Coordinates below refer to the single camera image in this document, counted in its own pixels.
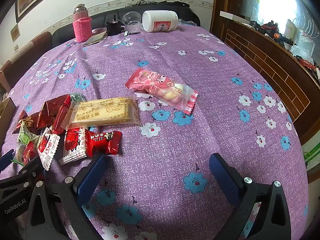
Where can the dark red gold packet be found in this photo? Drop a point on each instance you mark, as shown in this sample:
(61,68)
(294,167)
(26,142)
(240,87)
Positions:
(29,120)

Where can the cardboard tray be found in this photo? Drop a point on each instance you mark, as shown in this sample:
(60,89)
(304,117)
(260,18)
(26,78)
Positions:
(8,108)

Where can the brown armchair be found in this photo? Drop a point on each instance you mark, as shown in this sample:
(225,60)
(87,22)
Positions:
(18,65)

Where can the pink sleeved thermos bottle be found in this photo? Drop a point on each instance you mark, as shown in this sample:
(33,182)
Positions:
(81,23)

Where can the purple floral tablecloth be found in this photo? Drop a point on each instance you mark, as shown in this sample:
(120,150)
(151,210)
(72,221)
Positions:
(160,186)

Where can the dark red foil packet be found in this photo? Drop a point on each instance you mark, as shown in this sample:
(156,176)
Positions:
(53,113)

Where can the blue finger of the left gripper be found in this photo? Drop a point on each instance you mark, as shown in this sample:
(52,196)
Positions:
(6,159)

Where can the booklet on table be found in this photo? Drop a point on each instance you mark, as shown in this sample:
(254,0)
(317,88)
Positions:
(97,36)

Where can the pink cartoon snack bag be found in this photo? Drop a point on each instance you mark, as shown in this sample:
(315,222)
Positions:
(177,95)

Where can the green candy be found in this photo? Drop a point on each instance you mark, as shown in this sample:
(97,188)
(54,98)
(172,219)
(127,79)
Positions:
(77,97)

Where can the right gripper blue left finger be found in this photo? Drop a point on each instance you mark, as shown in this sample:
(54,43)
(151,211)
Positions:
(88,178)

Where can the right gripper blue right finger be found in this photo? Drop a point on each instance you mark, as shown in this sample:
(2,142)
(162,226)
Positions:
(229,180)

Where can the yellow biscuit packet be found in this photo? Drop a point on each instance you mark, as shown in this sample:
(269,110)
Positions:
(102,112)

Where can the white plastic jar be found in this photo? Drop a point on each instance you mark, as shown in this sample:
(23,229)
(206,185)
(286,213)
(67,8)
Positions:
(159,21)

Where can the green white snack packet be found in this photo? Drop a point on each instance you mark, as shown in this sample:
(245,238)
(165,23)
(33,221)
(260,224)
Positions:
(25,136)

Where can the red long snack packet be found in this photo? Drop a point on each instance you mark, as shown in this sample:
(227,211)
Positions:
(24,154)

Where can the wooden cabinet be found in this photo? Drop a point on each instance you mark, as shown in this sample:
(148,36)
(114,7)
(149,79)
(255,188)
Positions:
(295,86)

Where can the red white snack packet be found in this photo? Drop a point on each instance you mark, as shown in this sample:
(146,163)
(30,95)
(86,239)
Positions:
(74,146)

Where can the small black container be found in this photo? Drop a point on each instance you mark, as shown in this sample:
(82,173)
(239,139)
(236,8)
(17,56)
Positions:
(114,27)

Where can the small red candy packet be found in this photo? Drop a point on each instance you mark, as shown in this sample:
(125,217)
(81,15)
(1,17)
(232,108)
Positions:
(105,143)

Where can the small wall plaque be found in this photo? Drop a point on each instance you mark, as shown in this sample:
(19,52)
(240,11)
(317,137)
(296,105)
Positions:
(15,33)

